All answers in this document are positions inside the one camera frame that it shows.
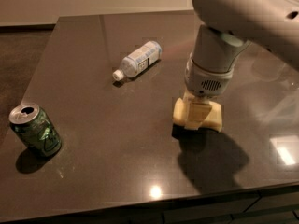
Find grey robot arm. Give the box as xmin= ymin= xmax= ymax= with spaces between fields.
xmin=173 ymin=0 xmax=299 ymax=131

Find green soda can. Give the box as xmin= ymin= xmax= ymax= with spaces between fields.
xmin=8 ymin=103 xmax=62 ymax=158

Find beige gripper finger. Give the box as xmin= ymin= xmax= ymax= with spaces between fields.
xmin=183 ymin=91 xmax=212 ymax=130

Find clear plastic water bottle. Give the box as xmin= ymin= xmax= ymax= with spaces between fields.
xmin=112 ymin=41 xmax=162 ymax=81

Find yellow wavy sponge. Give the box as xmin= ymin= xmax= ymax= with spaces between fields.
xmin=172 ymin=98 xmax=222 ymax=133

